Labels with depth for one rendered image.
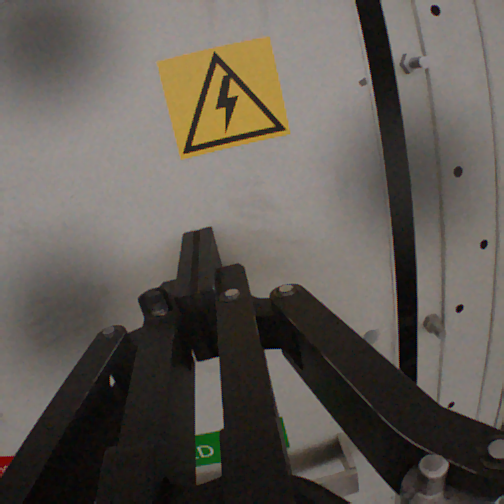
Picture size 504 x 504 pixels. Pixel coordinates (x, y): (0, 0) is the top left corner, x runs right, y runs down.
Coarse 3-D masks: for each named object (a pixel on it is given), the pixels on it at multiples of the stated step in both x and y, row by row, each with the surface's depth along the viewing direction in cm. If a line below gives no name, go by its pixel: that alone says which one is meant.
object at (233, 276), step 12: (240, 264) 18; (228, 276) 17; (240, 276) 17; (228, 288) 16; (252, 300) 15; (264, 300) 14; (264, 312) 14; (264, 324) 14; (276, 324) 13; (264, 336) 14; (276, 336) 14; (288, 336) 14; (264, 348) 14; (276, 348) 14; (288, 348) 14
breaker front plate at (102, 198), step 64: (64, 0) 16; (128, 0) 16; (192, 0) 17; (256, 0) 17; (320, 0) 17; (0, 64) 17; (64, 64) 17; (128, 64) 18; (320, 64) 19; (0, 128) 18; (64, 128) 18; (128, 128) 19; (320, 128) 20; (0, 192) 19; (64, 192) 19; (128, 192) 20; (192, 192) 20; (256, 192) 21; (320, 192) 21; (0, 256) 20; (64, 256) 21; (128, 256) 21; (256, 256) 22; (320, 256) 22; (384, 256) 23; (0, 320) 22; (64, 320) 22; (128, 320) 23; (384, 320) 25; (0, 384) 23; (0, 448) 26; (320, 448) 28
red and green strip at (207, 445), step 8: (216, 432) 26; (200, 440) 26; (208, 440) 27; (216, 440) 27; (200, 448) 27; (208, 448) 27; (216, 448) 27; (0, 456) 26; (8, 456) 26; (200, 456) 27; (208, 456) 27; (216, 456) 27; (0, 464) 26; (8, 464) 26; (200, 464) 27; (208, 464) 28; (0, 472) 27
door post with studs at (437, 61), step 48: (384, 0) 21; (432, 0) 21; (432, 48) 22; (432, 96) 23; (480, 96) 24; (432, 144) 25; (480, 144) 25; (432, 192) 26; (480, 192) 26; (432, 240) 27; (480, 240) 28; (432, 288) 29; (480, 288) 29; (432, 336) 31; (480, 336) 31; (432, 384) 33
